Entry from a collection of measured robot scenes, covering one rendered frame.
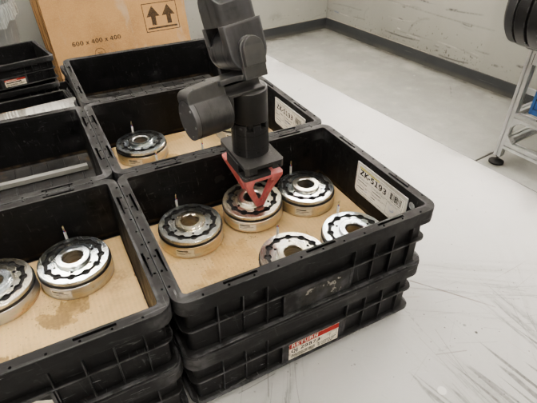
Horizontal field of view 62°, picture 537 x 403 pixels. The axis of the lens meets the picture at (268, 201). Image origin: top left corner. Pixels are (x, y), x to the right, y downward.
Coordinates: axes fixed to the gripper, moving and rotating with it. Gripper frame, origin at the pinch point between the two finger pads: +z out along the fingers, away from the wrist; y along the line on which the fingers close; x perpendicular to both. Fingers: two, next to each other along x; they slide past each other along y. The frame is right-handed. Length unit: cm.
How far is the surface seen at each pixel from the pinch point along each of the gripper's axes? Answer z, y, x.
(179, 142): 5.5, -30.7, -3.7
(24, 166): 4, -36, -35
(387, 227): -5.5, 21.9, 10.0
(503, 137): 81, -72, 179
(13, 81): 39, -173, -41
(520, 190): 20, 7, 67
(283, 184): 2.2, -2.4, 7.1
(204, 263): 4.0, 7.5, -12.1
